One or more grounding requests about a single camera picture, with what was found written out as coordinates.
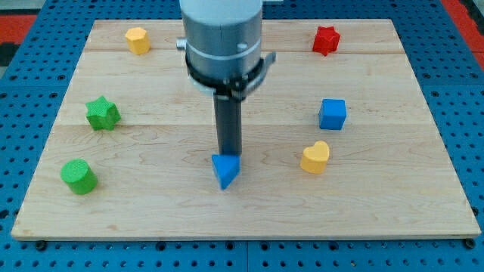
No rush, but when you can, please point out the blue triangle block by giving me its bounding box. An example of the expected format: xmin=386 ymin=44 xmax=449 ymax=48
xmin=212 ymin=154 xmax=240 ymax=190

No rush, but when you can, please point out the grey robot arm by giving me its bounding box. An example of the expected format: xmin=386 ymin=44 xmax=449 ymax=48
xmin=177 ymin=0 xmax=276 ymax=101

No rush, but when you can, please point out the green star block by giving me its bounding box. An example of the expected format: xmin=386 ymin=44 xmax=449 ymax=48
xmin=85 ymin=96 xmax=121 ymax=131

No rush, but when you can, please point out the blue cube block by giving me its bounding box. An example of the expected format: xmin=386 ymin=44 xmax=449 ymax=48
xmin=318 ymin=98 xmax=347 ymax=130

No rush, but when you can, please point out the green cylinder block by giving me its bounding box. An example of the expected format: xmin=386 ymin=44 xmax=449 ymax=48
xmin=60 ymin=159 xmax=98 ymax=195

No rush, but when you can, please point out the red star block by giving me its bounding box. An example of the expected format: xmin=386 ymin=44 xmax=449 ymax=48
xmin=312 ymin=26 xmax=340 ymax=56

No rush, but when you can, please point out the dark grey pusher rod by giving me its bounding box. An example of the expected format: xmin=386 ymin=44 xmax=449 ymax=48
xmin=213 ymin=97 xmax=242 ymax=156

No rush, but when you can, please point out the yellow heart block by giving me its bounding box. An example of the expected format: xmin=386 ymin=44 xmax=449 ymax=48
xmin=299 ymin=141 xmax=330 ymax=174

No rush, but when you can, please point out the yellow hexagon block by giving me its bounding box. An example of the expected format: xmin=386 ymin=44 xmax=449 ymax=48
xmin=125 ymin=27 xmax=150 ymax=55

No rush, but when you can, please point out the wooden board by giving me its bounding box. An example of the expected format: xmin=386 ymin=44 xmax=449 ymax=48
xmin=11 ymin=19 xmax=481 ymax=241

